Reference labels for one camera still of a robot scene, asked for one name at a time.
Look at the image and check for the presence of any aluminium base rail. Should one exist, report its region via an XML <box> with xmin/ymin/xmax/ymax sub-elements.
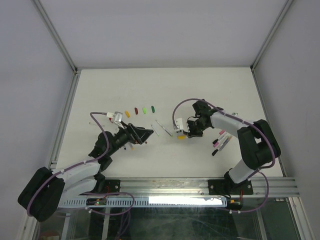
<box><xmin>32</xmin><ymin>177</ymin><xmax>300</xmax><ymax>201</ymax></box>

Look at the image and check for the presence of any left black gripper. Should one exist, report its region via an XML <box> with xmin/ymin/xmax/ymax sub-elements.
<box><xmin>107</xmin><ymin>121</ymin><xmax>153</xmax><ymax>156</ymax></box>

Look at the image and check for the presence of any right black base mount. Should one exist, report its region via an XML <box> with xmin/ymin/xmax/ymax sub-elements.
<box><xmin>207</xmin><ymin>171</ymin><xmax>254</xmax><ymax>199</ymax></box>

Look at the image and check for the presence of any light green cap marker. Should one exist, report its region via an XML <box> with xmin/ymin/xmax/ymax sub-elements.
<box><xmin>150</xmin><ymin>124</ymin><xmax>160</xmax><ymax>137</ymax></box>

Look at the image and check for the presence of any yellow pen cap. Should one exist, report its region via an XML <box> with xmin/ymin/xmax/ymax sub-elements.
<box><xmin>125</xmin><ymin>110</ymin><xmax>130</xmax><ymax>118</ymax></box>

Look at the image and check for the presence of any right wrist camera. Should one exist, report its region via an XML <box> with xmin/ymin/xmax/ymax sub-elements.
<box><xmin>174</xmin><ymin>118</ymin><xmax>189</xmax><ymax>136</ymax></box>

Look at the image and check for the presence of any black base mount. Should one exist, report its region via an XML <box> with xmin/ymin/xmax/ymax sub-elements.
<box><xmin>207</xmin><ymin>171</ymin><xmax>254</xmax><ymax>199</ymax></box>
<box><xmin>85</xmin><ymin>173</ymin><xmax>121</xmax><ymax>194</ymax></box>

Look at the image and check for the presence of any white slotted cable duct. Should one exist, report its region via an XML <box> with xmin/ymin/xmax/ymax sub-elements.
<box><xmin>59</xmin><ymin>196</ymin><xmax>227</xmax><ymax>208</ymax></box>

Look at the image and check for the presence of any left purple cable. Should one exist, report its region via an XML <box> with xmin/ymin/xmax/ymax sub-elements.
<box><xmin>26</xmin><ymin>111</ymin><xmax>136</xmax><ymax>240</ymax></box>

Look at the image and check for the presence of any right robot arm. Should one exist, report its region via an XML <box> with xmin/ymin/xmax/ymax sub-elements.
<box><xmin>184</xmin><ymin>99</ymin><xmax>281</xmax><ymax>194</ymax></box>

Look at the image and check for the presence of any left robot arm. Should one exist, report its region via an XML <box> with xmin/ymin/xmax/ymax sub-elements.
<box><xmin>17</xmin><ymin>123</ymin><xmax>154</xmax><ymax>222</ymax></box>

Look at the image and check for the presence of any black cap marker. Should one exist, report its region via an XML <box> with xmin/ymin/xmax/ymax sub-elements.
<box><xmin>211</xmin><ymin>136</ymin><xmax>232</xmax><ymax>156</ymax></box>

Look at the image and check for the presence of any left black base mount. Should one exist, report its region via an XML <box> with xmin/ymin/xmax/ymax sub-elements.
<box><xmin>85</xmin><ymin>173</ymin><xmax>121</xmax><ymax>194</ymax></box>

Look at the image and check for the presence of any magenta cap marker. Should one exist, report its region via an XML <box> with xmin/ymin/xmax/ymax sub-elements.
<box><xmin>213</xmin><ymin>133</ymin><xmax>232</xmax><ymax>148</ymax></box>

